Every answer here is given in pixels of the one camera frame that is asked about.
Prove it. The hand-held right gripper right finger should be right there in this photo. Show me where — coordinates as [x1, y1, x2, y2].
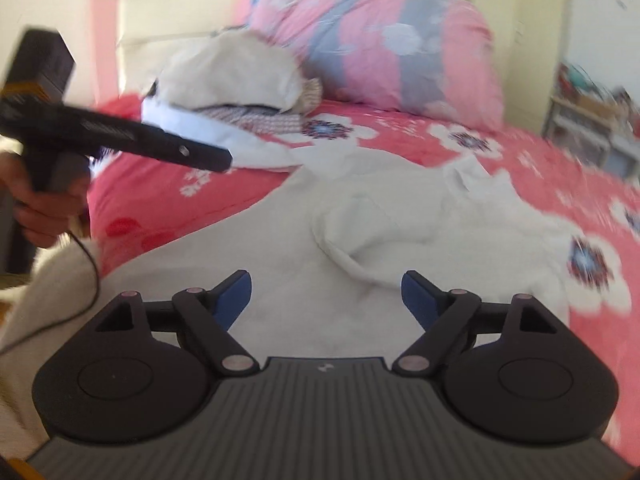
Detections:
[392, 270, 558, 376]

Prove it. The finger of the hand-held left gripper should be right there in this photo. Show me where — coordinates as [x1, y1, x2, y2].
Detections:
[135, 125, 234, 174]

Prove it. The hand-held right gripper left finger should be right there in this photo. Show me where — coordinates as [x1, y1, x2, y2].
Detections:
[95, 270, 261, 376]

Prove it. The person's left hand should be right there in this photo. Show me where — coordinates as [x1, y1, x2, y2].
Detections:
[0, 152, 93, 249]

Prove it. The white folded cloth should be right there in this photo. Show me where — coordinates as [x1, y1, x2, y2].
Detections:
[141, 95, 302, 171]

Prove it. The pink floral bed sheet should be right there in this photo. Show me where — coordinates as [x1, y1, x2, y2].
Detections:
[87, 95, 640, 471]

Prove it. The pink headboard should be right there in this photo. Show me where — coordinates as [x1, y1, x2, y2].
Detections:
[90, 0, 266, 108]

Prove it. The white fluffy garment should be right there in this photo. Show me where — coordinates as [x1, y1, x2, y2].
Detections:
[150, 30, 307, 113]

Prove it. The pink and grey folded quilt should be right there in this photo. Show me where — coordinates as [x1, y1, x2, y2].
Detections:
[235, 0, 503, 126]

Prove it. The white storage rack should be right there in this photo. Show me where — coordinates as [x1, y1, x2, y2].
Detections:
[545, 60, 640, 181]

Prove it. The cream wardrobe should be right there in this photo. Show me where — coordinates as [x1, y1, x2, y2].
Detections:
[432, 0, 571, 136]

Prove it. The black cable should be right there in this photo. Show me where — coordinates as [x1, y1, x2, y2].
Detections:
[0, 230, 102, 357]

